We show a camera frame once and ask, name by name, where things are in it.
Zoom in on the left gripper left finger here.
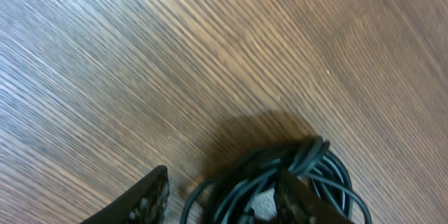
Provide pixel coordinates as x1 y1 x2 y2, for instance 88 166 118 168
81 165 169 224

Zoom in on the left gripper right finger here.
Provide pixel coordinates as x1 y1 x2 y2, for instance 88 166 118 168
274 168 352 224

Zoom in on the black USB cable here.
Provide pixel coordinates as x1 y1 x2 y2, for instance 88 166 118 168
180 135 372 224

